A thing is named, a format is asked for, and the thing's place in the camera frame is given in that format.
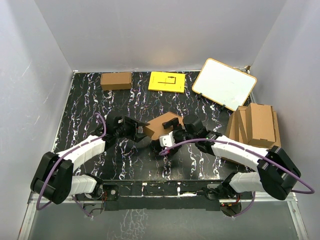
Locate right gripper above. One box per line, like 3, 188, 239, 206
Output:
162, 118, 198, 155

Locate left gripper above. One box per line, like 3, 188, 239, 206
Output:
114, 116, 149, 142

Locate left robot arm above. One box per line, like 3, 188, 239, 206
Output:
30, 112, 148, 205

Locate folded brown cardboard box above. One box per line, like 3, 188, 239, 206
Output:
100, 72, 132, 91

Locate yellow book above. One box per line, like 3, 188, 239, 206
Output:
148, 71, 186, 94

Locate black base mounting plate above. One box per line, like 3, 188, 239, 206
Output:
74, 181, 253, 212

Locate stack of flat cardboard boxes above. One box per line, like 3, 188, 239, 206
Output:
225, 103, 281, 149

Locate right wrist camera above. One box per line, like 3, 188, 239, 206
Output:
159, 131, 176, 148

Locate aluminium frame rail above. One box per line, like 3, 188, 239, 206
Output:
18, 182, 83, 240

